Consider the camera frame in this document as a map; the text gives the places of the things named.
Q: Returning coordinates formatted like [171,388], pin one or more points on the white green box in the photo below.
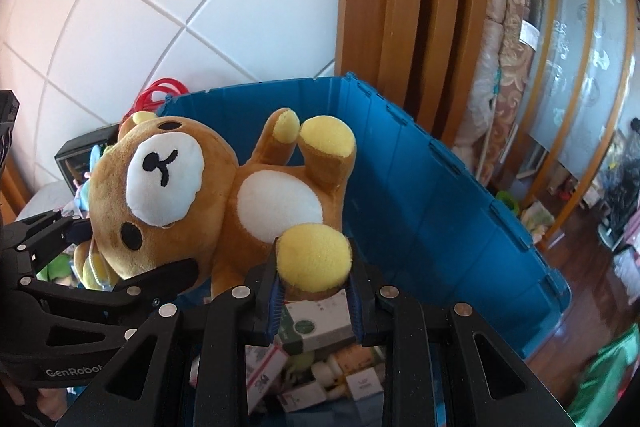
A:
[310,332]

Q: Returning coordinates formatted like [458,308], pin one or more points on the person's left hand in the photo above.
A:
[50,409]

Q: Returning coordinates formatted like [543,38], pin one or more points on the green bag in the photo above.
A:
[610,377]

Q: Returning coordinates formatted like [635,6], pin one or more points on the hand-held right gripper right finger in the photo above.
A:
[356,307]

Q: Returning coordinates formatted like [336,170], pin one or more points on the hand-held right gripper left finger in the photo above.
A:
[272,307]

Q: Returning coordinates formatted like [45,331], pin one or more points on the green yellow plush toy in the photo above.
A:
[57,269]

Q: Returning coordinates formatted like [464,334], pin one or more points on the small green toy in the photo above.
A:
[507,202]

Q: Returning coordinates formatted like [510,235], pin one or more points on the beige box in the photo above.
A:
[360,357]

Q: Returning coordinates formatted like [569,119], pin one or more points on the red toy suitcase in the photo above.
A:
[160,89]

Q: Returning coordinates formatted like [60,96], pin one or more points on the small white square box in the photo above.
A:
[365,384]

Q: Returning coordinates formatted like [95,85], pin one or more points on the brown bear plush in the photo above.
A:
[200,187]

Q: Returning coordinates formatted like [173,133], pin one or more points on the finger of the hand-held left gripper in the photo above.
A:
[75,231]
[165,277]

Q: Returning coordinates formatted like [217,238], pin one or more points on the rolled carpets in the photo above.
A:
[510,57]

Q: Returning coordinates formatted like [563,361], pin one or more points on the blue plastic storage crate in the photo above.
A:
[425,207]

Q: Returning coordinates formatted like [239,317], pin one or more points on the white printed bag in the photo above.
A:
[537,222]

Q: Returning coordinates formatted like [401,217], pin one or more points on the frosted glass sliding door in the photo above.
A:
[575,57]

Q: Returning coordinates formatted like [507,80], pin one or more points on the black gift box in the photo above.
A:
[75,157]

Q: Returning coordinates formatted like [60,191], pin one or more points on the cream soft toy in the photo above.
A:
[327,372]

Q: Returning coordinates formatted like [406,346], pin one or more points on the light blue plush toy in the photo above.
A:
[89,187]

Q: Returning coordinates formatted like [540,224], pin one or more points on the white red-striped packet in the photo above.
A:
[265,367]

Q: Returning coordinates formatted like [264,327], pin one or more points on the red white flat box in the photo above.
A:
[300,399]

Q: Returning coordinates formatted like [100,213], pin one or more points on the pile of household goods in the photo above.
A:
[622,187]

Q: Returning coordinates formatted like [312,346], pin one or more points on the wooden wall trim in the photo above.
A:
[410,7]

